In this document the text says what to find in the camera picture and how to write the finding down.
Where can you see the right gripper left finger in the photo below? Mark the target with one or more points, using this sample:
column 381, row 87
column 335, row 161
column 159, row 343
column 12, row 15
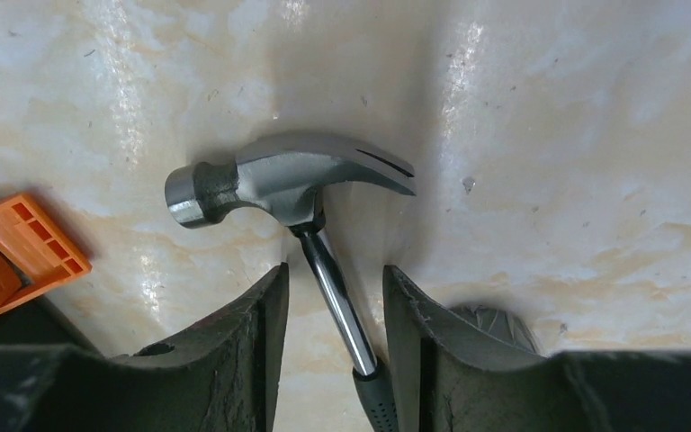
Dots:
column 220, row 374

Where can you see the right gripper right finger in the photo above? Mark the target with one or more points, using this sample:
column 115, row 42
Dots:
column 449, row 376

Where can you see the black plastic tool case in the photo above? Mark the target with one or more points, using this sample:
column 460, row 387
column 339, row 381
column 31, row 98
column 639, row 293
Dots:
column 36, row 257

